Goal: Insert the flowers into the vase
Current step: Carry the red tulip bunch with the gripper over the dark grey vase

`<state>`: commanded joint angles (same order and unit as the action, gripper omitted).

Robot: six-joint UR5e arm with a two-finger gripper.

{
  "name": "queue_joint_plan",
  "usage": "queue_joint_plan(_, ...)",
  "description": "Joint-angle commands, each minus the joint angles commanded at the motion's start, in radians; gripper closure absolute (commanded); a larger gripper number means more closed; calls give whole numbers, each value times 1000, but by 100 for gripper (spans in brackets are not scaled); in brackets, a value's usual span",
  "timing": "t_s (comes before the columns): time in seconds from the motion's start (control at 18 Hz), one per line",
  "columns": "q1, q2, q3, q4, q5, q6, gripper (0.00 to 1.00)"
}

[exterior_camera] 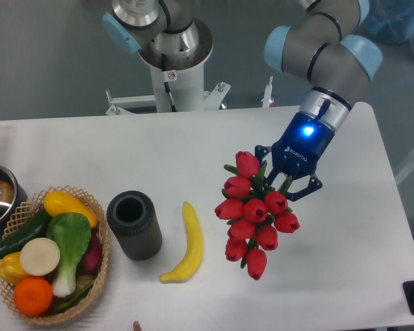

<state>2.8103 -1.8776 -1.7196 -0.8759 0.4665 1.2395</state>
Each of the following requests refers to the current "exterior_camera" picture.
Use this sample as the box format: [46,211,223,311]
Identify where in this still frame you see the woven wicker basket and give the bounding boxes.
[0,185,109,325]

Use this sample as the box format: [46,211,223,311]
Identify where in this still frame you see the white round radish slice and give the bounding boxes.
[19,237,60,277]

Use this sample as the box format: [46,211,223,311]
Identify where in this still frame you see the yellow bell pepper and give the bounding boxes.
[0,252,29,285]

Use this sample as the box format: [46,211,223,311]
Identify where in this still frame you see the yellow banana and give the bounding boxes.
[159,201,204,283]

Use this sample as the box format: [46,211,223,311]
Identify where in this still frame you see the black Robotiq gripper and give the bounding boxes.
[255,112,335,201]

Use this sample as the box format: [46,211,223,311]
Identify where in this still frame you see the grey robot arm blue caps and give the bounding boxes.
[102,1,382,201]

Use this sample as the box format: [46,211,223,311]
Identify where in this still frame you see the purple red onion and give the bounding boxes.
[81,232,103,273]

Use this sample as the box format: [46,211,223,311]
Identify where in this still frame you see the green cucumber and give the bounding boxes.
[0,208,52,259]

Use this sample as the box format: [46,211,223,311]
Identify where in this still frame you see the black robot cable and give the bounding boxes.
[160,53,177,113]

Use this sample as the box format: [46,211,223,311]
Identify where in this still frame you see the red tulip bouquet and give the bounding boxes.
[215,151,300,280]

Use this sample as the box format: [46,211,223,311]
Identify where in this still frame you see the green bok choy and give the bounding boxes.
[46,212,91,297]

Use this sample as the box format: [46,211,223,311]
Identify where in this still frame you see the green chili pepper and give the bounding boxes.
[51,283,93,315]

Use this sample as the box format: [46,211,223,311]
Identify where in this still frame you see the orange fruit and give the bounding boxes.
[13,277,53,316]

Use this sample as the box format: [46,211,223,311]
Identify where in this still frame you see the blue plastic bag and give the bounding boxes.
[363,0,414,55]

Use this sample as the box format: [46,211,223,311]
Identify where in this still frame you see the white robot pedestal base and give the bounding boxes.
[102,13,230,115]

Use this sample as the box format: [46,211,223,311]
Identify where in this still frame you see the yellow squash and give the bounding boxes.
[43,191,99,228]

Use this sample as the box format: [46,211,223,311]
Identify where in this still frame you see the dark grey ribbed vase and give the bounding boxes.
[106,190,162,261]

